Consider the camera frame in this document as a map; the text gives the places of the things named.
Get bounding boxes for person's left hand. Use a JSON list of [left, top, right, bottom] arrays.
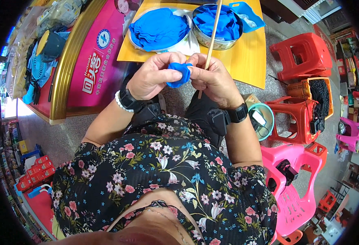
[[126, 51, 188, 102]]

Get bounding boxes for person's right hand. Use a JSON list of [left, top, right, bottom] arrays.
[[187, 53, 245, 110]]

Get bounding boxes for blue fabric piece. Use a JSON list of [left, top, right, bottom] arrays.
[[166, 62, 194, 89]]

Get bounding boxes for thin wooden stick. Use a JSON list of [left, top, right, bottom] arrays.
[[197, 0, 223, 99]]

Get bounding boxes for black wrist band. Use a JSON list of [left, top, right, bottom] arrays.
[[118, 77, 163, 127], [206, 102, 249, 137]]

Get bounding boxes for person's legs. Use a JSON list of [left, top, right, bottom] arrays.
[[130, 89, 229, 148]]

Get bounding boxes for cardboard box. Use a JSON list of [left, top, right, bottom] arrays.
[[242, 93, 261, 108]]

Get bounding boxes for yellow wooden table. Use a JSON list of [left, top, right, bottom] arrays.
[[117, 0, 268, 90]]

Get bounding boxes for round patterned metal tin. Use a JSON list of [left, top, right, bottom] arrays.
[[191, 4, 245, 51]]

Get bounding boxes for white charger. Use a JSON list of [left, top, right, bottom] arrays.
[[251, 110, 267, 127]]

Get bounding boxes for pile of blue fabric petals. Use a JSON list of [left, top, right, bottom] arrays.
[[129, 8, 191, 52]]

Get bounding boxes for heap of blue fabric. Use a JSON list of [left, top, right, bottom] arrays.
[[193, 5, 241, 41]]

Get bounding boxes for pink counter with gold trim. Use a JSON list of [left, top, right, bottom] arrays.
[[18, 0, 144, 126]]

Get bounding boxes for teal plastic bucket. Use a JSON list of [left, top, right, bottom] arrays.
[[247, 102, 275, 142]]

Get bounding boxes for clear plastic wrap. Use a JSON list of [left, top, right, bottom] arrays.
[[237, 13, 257, 29]]

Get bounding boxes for blue plastic basket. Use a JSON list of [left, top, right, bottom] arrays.
[[228, 1, 266, 34]]

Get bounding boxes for large red plastic stool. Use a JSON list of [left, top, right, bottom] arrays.
[[269, 32, 333, 82]]

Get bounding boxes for person's body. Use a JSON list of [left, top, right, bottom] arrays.
[[42, 114, 279, 245]]

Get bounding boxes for orange basket of black parts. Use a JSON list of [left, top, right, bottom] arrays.
[[287, 77, 334, 135]]

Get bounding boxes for dark grey yellow appliance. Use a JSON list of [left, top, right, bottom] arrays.
[[35, 29, 67, 63]]

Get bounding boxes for black device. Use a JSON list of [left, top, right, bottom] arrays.
[[267, 159, 299, 192]]

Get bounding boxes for small blue fan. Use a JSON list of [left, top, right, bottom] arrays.
[[29, 53, 50, 82]]

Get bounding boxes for heap of packaged goods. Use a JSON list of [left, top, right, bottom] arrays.
[[5, 0, 85, 99]]

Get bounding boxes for rack of goods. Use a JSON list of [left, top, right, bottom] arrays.
[[329, 28, 359, 103]]

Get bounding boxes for small pink plastic chair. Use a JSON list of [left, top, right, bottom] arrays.
[[335, 115, 359, 153]]

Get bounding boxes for large pink plastic chair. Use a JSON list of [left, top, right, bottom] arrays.
[[260, 142, 325, 238]]

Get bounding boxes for stack of red boxes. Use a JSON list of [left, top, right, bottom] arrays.
[[15, 155, 56, 192]]

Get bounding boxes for small orange plastic stool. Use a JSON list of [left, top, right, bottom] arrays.
[[317, 189, 337, 213]]

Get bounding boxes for shelf of goods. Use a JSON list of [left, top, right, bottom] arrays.
[[0, 119, 45, 242]]

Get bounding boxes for white bead bracelet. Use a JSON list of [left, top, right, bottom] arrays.
[[115, 90, 135, 113]]

